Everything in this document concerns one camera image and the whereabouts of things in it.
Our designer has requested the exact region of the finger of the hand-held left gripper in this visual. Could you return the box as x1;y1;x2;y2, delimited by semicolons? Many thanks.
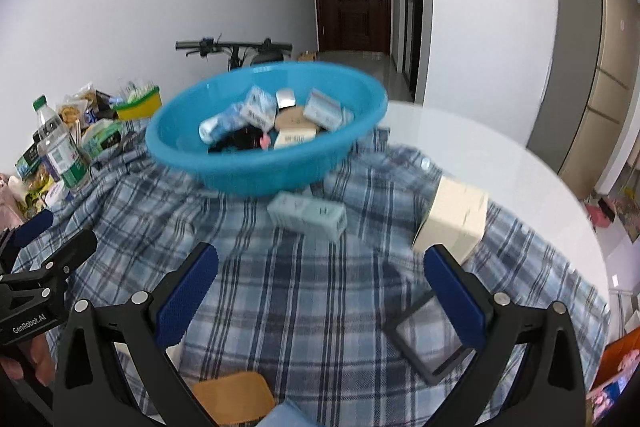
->
0;229;99;301
0;209;55;275

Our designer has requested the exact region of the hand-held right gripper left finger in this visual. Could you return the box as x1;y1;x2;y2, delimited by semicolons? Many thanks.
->
53;242;221;427

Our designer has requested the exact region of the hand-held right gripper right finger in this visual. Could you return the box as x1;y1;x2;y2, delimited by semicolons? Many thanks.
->
423;245;587;427

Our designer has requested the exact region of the cream square carton box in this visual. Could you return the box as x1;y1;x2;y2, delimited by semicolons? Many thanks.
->
412;175;490;266

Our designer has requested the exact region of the orange plastic lid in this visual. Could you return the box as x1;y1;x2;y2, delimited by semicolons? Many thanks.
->
192;371;276;426

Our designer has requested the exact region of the pale teal carton box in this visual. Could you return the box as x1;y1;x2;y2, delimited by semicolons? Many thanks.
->
267;190;349;242

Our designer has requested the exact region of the blue plastic basin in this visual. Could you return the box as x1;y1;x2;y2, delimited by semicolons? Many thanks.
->
144;60;390;198

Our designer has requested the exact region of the black fuzzy item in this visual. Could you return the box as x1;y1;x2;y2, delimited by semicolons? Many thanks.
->
208;124;274;154

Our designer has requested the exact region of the light blue wet wipes pack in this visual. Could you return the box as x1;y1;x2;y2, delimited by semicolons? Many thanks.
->
198;104;249;143

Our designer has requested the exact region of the cream barcode carton box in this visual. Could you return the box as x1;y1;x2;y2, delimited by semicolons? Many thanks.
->
272;126;317;150

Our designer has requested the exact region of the person's left hand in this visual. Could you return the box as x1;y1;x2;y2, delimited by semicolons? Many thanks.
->
0;335;57;389

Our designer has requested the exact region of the pink soft item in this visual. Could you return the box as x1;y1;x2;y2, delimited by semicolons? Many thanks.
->
0;174;24;228

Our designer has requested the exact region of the green tissue pack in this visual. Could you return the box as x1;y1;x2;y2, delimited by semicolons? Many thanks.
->
79;119;124;158
14;146;49;180

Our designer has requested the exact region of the clear green-capped water bottle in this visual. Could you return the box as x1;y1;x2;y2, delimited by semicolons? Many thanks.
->
32;95;92;193

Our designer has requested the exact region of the plaid blue tablecloth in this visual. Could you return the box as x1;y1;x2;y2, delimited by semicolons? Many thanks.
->
9;126;614;427

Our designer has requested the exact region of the clear bag of snacks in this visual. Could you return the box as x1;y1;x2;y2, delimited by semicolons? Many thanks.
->
56;86;102;124

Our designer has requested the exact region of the light blue packet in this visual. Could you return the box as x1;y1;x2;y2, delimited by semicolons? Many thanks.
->
259;399;322;427

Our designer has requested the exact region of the yellow green plastic container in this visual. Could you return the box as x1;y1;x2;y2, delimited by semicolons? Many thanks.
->
113;85;164;122

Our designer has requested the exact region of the pink box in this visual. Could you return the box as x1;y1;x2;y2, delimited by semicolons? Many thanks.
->
584;201;616;228

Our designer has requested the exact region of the orange printed box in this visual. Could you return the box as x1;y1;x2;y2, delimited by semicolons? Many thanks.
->
587;336;640;424

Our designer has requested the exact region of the white blue medicine box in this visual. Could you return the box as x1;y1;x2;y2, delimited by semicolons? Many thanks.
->
243;85;279;128

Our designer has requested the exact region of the tan cardboard box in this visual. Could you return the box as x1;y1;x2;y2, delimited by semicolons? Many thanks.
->
273;104;321;130

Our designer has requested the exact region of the red white medicine box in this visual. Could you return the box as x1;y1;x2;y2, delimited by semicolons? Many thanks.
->
303;89;354;130

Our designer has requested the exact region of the black bicycle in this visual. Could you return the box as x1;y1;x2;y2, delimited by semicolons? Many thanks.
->
174;37;294;73

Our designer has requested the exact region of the gold grey refrigerator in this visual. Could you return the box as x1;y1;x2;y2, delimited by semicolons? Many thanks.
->
527;0;640;200

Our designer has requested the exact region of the black framed glass door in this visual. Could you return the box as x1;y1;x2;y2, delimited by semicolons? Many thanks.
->
399;0;425;103

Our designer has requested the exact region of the black square frame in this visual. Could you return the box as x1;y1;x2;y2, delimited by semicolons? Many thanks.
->
384;289;481;383

